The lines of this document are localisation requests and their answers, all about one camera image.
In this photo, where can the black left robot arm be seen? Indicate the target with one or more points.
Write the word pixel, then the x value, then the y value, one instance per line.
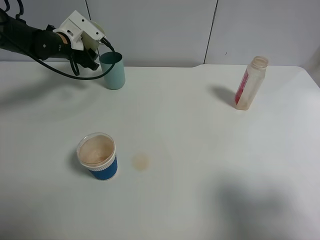
pixel 18 37

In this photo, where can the drink bottle with red label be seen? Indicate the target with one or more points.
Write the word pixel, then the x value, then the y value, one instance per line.
pixel 251 81

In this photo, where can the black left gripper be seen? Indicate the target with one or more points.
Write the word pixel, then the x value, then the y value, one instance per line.
pixel 49 44

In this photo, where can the blue sleeved clear cup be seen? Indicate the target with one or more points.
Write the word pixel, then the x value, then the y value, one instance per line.
pixel 97 153

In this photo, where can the brown drink spill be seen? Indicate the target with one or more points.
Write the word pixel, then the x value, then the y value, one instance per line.
pixel 140 162

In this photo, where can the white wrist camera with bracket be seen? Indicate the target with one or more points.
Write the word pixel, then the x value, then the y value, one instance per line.
pixel 82 32

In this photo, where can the teal plastic cup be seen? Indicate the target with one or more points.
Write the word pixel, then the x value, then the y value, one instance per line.
pixel 115 79

